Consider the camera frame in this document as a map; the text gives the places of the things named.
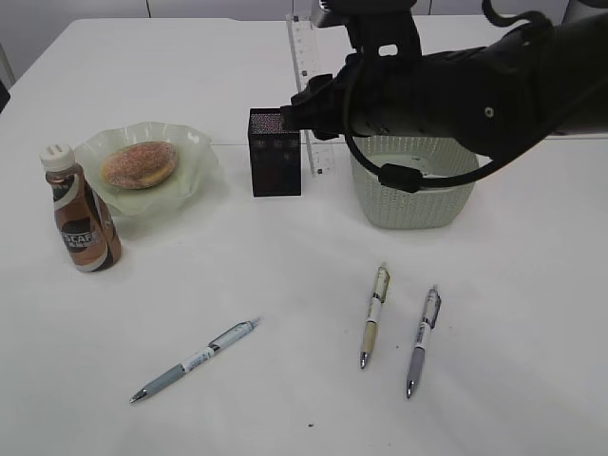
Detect blue grey ballpoint pen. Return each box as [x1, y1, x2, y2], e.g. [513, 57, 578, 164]
[129, 317, 261, 405]

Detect black mesh pen holder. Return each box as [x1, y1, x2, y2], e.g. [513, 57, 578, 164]
[248, 108, 302, 198]

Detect clear plastic ruler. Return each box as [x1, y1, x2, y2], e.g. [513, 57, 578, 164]
[286, 12, 335, 177]

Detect sugared bread bun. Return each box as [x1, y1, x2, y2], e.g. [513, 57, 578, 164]
[100, 141, 179, 190]

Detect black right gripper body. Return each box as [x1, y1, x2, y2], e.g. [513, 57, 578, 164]
[279, 73, 360, 141]

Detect pale green wavy plate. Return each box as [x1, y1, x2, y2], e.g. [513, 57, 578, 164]
[75, 122, 219, 217]

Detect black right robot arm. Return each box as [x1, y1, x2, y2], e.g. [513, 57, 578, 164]
[280, 1, 607, 160]

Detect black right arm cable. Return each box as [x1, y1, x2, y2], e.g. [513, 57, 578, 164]
[341, 0, 557, 194]

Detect brown Nescafe coffee bottle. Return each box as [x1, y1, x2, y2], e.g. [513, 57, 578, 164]
[40, 144, 122, 273]

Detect pale green plastic basket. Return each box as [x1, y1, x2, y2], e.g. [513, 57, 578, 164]
[351, 136, 479, 230]

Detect cream grip ballpoint pen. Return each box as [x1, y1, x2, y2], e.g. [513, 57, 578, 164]
[359, 262, 390, 370]

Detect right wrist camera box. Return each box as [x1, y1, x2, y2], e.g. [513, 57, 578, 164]
[311, 0, 422, 60]

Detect grey grip ballpoint pen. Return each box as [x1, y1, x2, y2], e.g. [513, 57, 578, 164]
[405, 284, 442, 400]

